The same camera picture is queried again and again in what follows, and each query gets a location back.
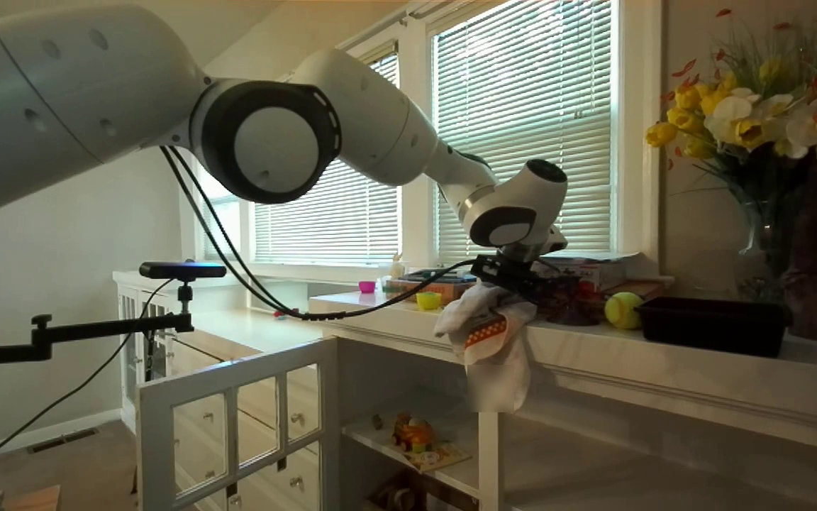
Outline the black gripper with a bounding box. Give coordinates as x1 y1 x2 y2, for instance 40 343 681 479
481 248 561 299

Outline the white cloth towel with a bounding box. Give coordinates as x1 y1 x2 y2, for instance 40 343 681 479
432 278 542 415

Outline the white counter cabinet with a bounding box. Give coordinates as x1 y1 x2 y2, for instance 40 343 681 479
305 289 817 511

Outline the dark flat box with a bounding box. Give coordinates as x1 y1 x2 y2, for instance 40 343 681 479
403 266 477 288

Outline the yellow-green tennis ball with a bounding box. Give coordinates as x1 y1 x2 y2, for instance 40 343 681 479
600 289 647 333

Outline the narrow white window blind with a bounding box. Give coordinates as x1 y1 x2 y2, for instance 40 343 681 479
249 52 403 266

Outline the wide white window blind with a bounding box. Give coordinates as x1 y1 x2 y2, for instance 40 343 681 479
432 0 619 261

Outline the orange toy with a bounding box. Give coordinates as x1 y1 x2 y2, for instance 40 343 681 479
389 413 439 458

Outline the black plastic tray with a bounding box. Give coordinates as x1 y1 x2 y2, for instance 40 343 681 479
637 295 798 360

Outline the glass flower vase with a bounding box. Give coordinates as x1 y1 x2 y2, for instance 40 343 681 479
731 178 809 308

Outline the brown toy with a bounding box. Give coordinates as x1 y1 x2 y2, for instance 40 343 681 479
369 471 432 511

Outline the white dresser with drawers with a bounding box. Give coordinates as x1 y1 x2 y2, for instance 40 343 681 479
110 271 335 511

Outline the yellow and white flower bouquet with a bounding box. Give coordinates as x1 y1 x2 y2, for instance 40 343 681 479
643 9 817 194

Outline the small window pane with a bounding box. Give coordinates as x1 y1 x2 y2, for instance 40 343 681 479
192 174 246 264

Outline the white paned cabinet door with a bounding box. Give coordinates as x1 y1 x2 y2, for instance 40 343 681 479
135 337 339 511

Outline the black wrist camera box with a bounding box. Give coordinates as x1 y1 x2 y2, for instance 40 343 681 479
467 252 504 283

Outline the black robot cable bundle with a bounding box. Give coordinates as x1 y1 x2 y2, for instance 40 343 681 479
158 142 504 325

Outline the black stereo camera bar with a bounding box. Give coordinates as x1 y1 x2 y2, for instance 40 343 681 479
135 258 230 283

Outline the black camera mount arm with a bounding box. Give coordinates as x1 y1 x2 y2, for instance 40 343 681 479
0 278 199 369

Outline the thin black camera cable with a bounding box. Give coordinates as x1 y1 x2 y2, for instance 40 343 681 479
0 278 175 482

